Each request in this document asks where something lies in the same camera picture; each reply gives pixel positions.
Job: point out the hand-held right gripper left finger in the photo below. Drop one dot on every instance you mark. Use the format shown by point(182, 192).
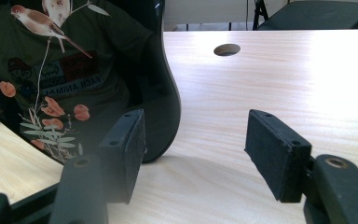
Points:
point(122, 155)

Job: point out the black floral cloth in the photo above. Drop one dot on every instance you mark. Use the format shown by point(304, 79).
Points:
point(121, 77)

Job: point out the black folding chair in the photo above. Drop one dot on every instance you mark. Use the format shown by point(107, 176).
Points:
point(317, 15)

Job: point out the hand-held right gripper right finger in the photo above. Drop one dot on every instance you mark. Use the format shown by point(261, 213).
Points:
point(276, 155)

